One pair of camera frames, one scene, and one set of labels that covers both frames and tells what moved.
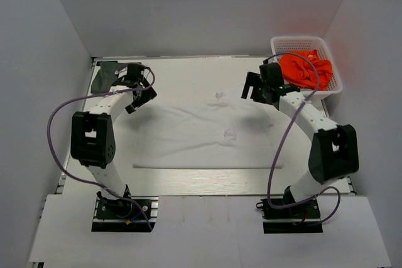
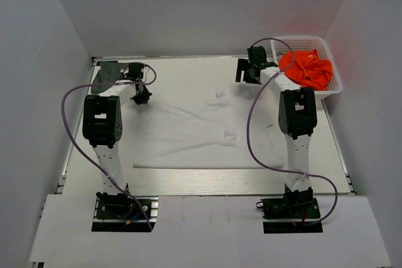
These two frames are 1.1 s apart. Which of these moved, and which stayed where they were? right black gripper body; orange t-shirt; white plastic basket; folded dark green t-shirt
Moved: right black gripper body
Stayed: folded dark green t-shirt; orange t-shirt; white plastic basket
